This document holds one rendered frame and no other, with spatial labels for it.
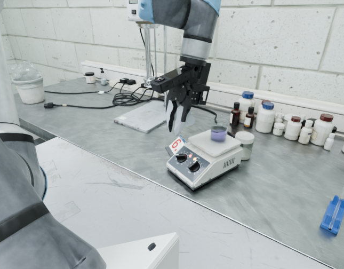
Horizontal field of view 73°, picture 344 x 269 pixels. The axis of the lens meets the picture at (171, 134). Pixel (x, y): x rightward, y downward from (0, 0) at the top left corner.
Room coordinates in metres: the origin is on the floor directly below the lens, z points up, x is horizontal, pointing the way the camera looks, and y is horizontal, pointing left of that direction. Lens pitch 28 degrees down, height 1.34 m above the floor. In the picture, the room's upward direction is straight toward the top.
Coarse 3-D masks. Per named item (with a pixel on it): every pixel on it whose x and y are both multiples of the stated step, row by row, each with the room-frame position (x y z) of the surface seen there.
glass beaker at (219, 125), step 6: (222, 114) 0.64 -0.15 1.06; (216, 120) 0.64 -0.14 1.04; (222, 120) 0.64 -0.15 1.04; (228, 120) 0.61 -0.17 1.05; (216, 126) 0.60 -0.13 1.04; (222, 126) 0.59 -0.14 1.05; (210, 132) 0.62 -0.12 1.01; (216, 132) 0.59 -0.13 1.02; (222, 132) 0.59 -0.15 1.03; (210, 138) 0.61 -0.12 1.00; (216, 138) 0.59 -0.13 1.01; (222, 138) 0.59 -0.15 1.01
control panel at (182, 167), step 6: (180, 150) 0.61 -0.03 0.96; (186, 150) 0.60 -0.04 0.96; (174, 156) 0.59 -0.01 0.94; (192, 156) 0.57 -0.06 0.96; (198, 156) 0.56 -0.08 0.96; (168, 162) 0.58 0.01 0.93; (174, 162) 0.57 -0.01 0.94; (186, 162) 0.56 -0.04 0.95; (198, 162) 0.54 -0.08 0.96; (204, 162) 0.53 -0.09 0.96; (180, 168) 0.54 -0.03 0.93; (186, 168) 0.54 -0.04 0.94; (204, 168) 0.52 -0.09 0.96; (186, 174) 0.52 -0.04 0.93; (192, 174) 0.51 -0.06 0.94; (198, 174) 0.50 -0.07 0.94; (192, 180) 0.49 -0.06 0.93
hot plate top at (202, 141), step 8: (192, 136) 0.64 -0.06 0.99; (200, 136) 0.64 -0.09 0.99; (208, 136) 0.64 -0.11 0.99; (200, 144) 0.59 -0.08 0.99; (208, 144) 0.59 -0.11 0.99; (216, 144) 0.59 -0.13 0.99; (224, 144) 0.59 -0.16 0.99; (232, 144) 0.59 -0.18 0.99; (240, 144) 0.60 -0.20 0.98; (208, 152) 0.55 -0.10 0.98; (216, 152) 0.55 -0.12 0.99; (224, 152) 0.55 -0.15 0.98
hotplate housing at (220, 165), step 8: (184, 144) 0.63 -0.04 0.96; (192, 144) 0.62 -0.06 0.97; (200, 152) 0.57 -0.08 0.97; (232, 152) 0.58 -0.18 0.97; (240, 152) 0.59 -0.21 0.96; (208, 160) 0.54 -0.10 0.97; (216, 160) 0.54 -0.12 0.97; (224, 160) 0.55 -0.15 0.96; (232, 160) 0.57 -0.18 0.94; (240, 160) 0.60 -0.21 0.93; (168, 168) 0.58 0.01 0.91; (208, 168) 0.52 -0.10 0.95; (216, 168) 0.53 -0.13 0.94; (224, 168) 0.55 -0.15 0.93; (232, 168) 0.58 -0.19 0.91; (184, 176) 0.52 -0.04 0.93; (200, 176) 0.50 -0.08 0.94; (208, 176) 0.51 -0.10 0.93; (216, 176) 0.53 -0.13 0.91; (192, 184) 0.49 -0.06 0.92; (200, 184) 0.50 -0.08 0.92
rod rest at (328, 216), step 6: (336, 198) 0.43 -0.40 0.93; (330, 204) 0.43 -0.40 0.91; (336, 204) 0.42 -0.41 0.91; (342, 204) 0.42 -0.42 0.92; (330, 210) 0.41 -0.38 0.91; (342, 210) 0.41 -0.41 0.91; (324, 216) 0.39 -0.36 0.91; (330, 216) 0.37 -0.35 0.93; (336, 216) 0.39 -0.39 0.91; (342, 216) 0.39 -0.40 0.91; (324, 222) 0.37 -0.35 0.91; (330, 222) 0.36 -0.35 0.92; (336, 222) 0.36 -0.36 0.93; (324, 228) 0.36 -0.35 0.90; (336, 228) 0.35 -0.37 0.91
